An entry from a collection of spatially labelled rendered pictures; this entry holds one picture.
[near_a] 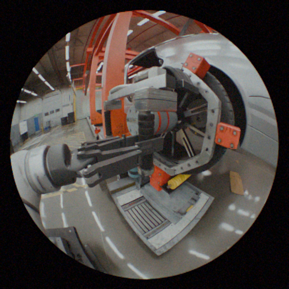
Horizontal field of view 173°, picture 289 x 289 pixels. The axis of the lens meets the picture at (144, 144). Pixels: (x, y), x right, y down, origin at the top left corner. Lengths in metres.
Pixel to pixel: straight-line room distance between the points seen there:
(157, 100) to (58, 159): 0.20
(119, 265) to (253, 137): 1.27
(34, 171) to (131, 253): 0.85
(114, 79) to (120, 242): 1.32
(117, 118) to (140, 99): 0.61
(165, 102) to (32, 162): 0.27
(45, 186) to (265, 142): 0.89
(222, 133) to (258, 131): 0.43
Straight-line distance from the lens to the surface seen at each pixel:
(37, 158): 0.18
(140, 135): 0.20
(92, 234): 1.03
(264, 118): 0.73
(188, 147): 0.53
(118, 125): 0.81
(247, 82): 0.74
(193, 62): 0.41
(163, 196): 0.87
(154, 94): 0.19
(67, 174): 0.16
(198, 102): 0.87
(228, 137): 0.33
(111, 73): 0.83
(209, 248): 1.07
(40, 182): 0.19
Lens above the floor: 0.91
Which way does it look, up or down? 23 degrees down
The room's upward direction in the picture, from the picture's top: straight up
